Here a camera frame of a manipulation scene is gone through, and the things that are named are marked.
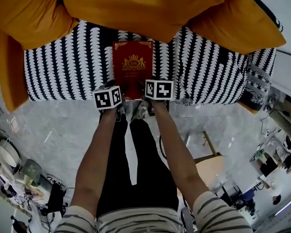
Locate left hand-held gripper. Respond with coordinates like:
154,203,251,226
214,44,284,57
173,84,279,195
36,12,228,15
92,80,131,111

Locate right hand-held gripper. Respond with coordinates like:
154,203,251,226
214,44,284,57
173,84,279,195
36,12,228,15
137,76,175,102

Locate red book with gold crest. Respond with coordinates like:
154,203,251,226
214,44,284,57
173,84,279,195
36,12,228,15
112,41,154,100

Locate person's right forearm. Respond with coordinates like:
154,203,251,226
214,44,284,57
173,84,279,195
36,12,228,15
150,100,219,210

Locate person's left forearm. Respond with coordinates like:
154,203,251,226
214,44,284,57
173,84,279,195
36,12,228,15
69,107,124,219

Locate wooden coffee table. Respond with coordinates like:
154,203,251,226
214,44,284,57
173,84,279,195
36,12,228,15
183,130,228,194

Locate person's left shoe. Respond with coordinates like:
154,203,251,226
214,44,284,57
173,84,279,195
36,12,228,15
114,104,127,123

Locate person's shoe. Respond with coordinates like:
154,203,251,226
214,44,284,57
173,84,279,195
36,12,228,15
130,100,150,121
114,104,127,123

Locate person's right shoe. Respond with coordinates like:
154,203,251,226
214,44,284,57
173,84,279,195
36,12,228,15
130,100,150,121

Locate orange pillow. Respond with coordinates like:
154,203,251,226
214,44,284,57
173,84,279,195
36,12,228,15
0,0,80,51
186,0,287,56
57,0,225,44

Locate person's black trousers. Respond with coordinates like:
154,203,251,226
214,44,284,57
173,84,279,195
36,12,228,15
96,116,180,219

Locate green patterned pot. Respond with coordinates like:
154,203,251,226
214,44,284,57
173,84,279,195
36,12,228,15
21,159,43,186

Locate white round lampshade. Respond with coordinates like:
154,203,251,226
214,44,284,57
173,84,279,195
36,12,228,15
0,137,20,168

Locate person's striped shirt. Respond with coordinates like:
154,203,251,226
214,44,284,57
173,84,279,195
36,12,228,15
52,190,253,233

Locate white sink cabinet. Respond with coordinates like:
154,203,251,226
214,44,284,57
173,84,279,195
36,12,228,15
269,49,291,92

